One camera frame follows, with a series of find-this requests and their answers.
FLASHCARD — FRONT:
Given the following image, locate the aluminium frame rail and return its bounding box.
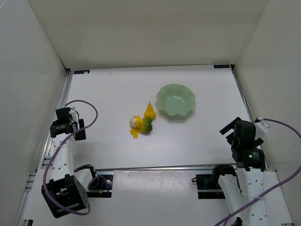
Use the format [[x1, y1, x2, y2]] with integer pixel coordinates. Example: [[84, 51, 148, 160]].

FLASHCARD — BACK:
[[16, 69, 72, 226], [230, 65, 294, 224]]

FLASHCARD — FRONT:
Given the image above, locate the peeled fake lemon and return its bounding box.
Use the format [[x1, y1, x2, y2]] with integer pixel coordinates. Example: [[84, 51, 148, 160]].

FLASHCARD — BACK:
[[129, 116, 142, 138]]

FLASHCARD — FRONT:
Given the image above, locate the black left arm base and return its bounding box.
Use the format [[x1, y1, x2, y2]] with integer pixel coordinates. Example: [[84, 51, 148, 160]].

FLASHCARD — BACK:
[[87, 174, 113, 198]]

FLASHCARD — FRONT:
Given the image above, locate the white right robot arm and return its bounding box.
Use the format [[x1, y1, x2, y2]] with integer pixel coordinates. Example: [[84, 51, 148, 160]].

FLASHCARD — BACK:
[[213, 117, 269, 226]]

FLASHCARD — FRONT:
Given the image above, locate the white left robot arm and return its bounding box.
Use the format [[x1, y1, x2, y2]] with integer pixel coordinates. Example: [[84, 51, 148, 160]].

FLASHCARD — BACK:
[[41, 107, 96, 218]]

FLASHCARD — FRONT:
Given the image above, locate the green scalloped fruit bowl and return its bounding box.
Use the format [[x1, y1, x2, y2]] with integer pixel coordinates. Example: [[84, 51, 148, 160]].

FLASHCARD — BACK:
[[156, 84, 196, 116]]

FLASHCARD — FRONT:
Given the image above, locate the yellow fake pear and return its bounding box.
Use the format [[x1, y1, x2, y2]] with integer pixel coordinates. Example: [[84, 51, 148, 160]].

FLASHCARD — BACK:
[[144, 102, 156, 120]]

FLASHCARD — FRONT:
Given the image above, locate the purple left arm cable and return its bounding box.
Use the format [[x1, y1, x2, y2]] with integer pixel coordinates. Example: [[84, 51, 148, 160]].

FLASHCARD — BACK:
[[43, 100, 98, 216]]

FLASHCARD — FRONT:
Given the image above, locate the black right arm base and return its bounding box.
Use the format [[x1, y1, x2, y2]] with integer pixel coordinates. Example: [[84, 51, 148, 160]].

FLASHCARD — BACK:
[[191, 164, 236, 200]]

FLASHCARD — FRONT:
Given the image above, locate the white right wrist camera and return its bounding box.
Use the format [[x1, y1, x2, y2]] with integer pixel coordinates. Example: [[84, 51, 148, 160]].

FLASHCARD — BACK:
[[254, 117, 270, 138]]

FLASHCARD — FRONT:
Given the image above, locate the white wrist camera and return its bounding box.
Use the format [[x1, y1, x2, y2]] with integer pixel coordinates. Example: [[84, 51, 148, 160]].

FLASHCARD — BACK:
[[69, 109, 79, 123], [254, 117, 270, 138]]

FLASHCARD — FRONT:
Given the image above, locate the aluminium frame rail left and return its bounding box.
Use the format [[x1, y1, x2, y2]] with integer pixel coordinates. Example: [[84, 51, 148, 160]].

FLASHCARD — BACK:
[[16, 69, 72, 226]]

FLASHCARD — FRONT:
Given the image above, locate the blue label right corner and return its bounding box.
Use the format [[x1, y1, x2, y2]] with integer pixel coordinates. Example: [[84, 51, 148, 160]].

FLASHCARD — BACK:
[[213, 65, 230, 69]]

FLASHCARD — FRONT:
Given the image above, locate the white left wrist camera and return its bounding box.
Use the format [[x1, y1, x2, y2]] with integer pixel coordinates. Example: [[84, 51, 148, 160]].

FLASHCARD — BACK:
[[69, 109, 79, 123]]

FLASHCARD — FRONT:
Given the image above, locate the green yellow fake mango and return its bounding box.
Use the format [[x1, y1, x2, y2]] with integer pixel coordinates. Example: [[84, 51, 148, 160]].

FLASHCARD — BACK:
[[140, 117, 152, 134]]

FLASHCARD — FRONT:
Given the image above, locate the aluminium frame rail right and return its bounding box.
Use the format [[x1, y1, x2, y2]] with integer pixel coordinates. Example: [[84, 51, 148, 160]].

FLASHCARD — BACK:
[[230, 65, 294, 224]]

